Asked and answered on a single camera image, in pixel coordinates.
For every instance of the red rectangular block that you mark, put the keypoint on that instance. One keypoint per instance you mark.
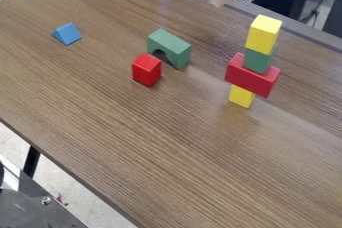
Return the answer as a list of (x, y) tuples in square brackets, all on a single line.
[(251, 78)]

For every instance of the blue triangular block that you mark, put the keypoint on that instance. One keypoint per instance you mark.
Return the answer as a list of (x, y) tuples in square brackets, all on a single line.
[(67, 34)]

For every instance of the tall yellow rectangular block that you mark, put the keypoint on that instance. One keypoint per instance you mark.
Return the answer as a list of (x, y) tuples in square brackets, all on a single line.
[(263, 34)]

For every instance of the green arch block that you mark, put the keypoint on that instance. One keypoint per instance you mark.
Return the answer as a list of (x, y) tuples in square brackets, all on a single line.
[(171, 47)]

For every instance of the red cube block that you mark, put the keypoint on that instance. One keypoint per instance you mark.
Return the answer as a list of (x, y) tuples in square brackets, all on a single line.
[(146, 69)]

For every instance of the green cube block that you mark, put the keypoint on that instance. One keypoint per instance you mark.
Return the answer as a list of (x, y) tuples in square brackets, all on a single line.
[(259, 60)]

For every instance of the small yellow cube block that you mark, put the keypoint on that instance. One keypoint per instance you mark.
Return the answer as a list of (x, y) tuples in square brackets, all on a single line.
[(241, 96)]

